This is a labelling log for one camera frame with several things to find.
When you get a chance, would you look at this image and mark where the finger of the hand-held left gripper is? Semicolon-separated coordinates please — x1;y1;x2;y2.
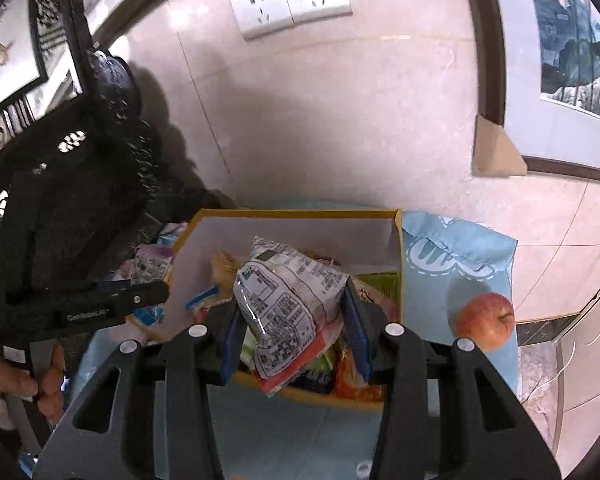
96;280;171;318

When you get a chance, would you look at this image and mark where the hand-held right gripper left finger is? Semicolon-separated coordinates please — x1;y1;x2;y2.
32;302;248;480

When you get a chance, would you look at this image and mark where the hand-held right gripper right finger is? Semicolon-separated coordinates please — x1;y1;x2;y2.
342;280;563;480

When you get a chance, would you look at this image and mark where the clear text-printed snack packet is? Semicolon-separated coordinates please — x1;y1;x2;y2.
232;235;352;398

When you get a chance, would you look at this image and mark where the yellow cardboard box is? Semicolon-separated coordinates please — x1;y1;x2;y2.
171;207;406;415

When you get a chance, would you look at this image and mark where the person's left hand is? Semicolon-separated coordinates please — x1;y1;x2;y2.
0;345;67;428

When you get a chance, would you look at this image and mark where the purple-edged printed snack packet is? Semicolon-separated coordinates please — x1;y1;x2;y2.
130;245;176;286

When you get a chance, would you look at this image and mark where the red-orange bread packet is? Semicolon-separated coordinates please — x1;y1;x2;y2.
332;345;388;403

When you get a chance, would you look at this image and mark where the green snack packet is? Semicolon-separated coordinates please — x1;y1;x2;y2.
357;271;401;311

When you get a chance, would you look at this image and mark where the yellow candy packet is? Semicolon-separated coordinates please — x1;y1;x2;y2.
211;251;241;291

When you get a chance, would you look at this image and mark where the dark carved wooden furniture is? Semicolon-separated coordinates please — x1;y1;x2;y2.
0;0;241;361

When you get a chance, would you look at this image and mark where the red apple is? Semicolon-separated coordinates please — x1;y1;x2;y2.
455;292;517;353

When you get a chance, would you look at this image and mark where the light blue printed cloth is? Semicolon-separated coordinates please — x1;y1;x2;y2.
70;200;521;480

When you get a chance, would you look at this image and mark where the framed bird painting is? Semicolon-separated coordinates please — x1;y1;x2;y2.
0;0;48;116

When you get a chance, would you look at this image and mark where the framed black patterned picture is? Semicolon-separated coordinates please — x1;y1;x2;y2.
30;0;86;96

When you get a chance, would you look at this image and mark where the framed blue lotus painting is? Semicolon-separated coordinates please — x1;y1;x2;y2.
460;0;600;183

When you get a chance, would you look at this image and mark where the cardboard frame corner protector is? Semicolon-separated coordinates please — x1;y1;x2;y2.
472;114;528;177

